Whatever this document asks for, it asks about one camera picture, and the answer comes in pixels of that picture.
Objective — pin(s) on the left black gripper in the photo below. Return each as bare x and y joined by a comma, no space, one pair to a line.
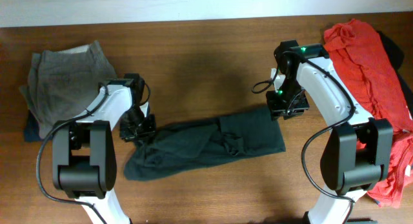
142,137

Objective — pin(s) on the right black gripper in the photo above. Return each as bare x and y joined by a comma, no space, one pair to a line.
277,109

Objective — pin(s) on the dark green t-shirt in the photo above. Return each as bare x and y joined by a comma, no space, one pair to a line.
205,143

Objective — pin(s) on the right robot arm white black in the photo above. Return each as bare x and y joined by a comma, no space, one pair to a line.
357,153

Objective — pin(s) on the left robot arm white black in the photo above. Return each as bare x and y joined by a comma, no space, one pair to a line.
84,162

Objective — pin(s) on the grey folded pants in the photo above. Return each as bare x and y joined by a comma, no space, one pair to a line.
62,84

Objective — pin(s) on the navy folded garment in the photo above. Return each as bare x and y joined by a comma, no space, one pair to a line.
31,130

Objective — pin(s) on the black garment under red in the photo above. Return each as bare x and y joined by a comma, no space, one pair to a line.
396,57

